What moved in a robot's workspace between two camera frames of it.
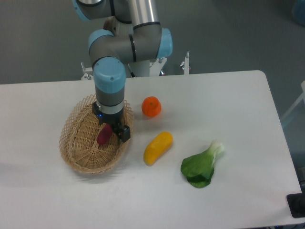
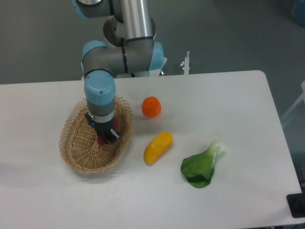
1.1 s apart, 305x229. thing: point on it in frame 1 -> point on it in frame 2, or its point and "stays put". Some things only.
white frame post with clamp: (185, 65) stays put
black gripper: (116, 120) -> (105, 130)
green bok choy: (198, 168) stays put
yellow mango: (159, 145) stays put
